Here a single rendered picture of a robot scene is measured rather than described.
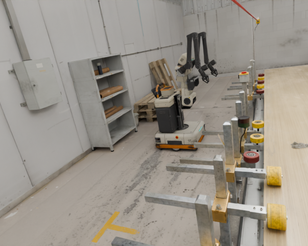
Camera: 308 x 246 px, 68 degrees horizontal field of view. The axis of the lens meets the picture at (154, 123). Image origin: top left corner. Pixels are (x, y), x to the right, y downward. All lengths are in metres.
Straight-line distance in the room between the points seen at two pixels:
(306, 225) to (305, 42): 8.51
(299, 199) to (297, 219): 0.11
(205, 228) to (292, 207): 0.44
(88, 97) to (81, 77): 0.34
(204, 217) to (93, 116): 3.38
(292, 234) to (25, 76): 3.01
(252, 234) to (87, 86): 3.13
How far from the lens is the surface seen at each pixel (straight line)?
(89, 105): 3.87
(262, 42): 9.19
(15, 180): 3.38
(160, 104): 3.35
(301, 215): 1.01
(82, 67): 3.77
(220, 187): 0.91
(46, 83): 3.33
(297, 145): 1.46
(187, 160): 1.45
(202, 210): 0.66
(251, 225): 1.36
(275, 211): 0.89
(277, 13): 9.19
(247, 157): 1.34
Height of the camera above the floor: 1.55
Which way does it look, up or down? 18 degrees down
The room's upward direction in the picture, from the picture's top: 10 degrees counter-clockwise
